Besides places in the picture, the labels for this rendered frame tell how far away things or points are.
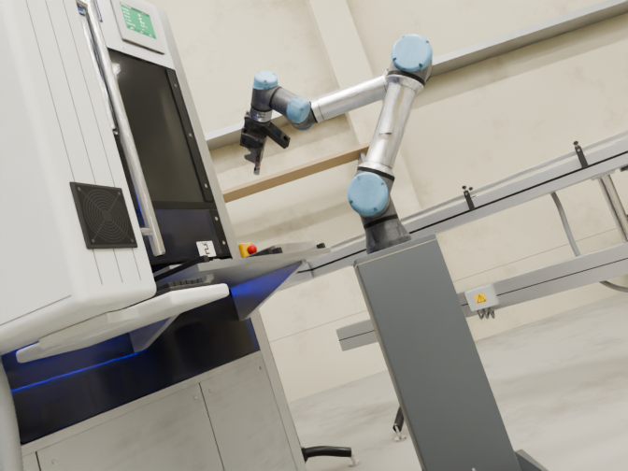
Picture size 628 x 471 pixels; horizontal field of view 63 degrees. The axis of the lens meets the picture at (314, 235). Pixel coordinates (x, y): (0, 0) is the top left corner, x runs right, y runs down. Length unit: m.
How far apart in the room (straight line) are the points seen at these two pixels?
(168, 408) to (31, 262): 0.85
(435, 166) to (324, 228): 1.13
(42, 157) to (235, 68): 4.24
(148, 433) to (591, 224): 4.22
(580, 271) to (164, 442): 1.72
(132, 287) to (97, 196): 0.16
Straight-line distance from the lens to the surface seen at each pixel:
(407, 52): 1.57
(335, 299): 4.52
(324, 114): 1.73
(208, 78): 5.11
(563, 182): 2.37
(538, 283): 2.42
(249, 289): 1.93
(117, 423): 1.55
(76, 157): 0.97
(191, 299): 1.05
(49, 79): 1.02
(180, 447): 1.69
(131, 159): 1.09
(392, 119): 1.54
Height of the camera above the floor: 0.69
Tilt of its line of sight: 8 degrees up
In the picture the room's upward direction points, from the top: 18 degrees counter-clockwise
